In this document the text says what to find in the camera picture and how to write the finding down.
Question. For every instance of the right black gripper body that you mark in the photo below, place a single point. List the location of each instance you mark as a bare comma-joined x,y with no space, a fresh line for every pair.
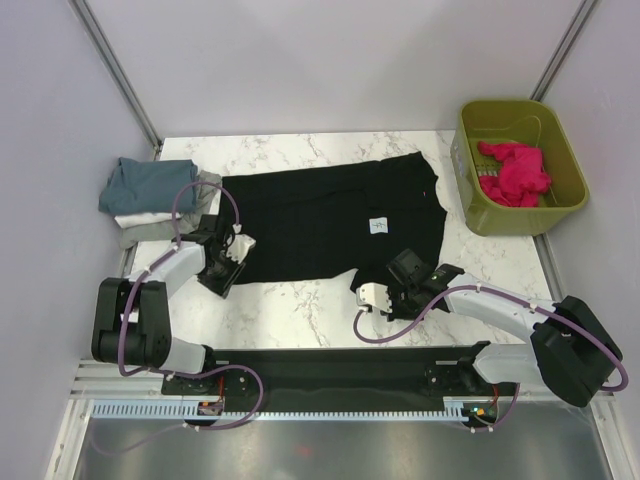
405,306

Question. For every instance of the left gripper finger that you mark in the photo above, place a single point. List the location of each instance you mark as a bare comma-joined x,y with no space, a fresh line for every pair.
231,277
217,281

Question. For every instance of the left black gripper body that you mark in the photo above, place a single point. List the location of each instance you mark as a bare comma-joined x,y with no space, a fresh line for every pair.
225,261

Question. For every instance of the black t shirt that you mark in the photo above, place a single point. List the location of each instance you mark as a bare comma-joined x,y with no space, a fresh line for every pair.
319,223

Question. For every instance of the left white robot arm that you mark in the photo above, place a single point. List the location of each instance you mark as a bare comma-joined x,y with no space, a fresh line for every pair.
132,326

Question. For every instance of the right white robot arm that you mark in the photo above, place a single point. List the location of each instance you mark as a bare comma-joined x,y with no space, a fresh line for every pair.
562,345

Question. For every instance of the folded white t shirt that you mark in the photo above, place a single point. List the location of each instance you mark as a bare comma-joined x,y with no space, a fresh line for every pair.
140,219

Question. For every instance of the folded teal t shirt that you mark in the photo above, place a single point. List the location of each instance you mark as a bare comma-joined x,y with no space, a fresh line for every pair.
139,187

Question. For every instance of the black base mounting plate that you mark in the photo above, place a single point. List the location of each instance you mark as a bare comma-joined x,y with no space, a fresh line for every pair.
360,400

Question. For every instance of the blue tub label sticker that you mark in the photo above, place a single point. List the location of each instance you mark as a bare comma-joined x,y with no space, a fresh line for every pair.
459,160

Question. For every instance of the pink t shirt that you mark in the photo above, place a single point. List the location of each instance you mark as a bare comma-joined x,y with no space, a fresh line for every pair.
521,178

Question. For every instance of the olive green plastic tub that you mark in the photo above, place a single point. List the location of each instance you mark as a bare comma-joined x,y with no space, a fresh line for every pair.
527,122

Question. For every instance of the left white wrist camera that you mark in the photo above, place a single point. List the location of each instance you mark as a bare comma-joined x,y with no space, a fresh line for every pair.
240,248

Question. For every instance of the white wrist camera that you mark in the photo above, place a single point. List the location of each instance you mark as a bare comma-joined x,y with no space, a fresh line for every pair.
240,248
374,296

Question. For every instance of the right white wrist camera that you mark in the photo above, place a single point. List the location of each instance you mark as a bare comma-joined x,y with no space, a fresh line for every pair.
374,296

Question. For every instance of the white slotted cable duct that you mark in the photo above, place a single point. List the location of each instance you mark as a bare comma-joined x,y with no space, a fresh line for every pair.
193,410

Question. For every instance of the aluminium frame rail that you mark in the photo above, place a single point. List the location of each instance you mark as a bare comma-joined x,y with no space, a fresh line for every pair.
120,377

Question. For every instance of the left aluminium corner post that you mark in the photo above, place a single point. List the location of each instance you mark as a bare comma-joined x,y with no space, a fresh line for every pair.
109,58

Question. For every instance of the aluminium corner post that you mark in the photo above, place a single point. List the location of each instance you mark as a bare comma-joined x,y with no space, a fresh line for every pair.
109,58
576,26

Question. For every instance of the right aluminium corner post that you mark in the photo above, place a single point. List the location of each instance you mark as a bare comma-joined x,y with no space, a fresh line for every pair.
576,26

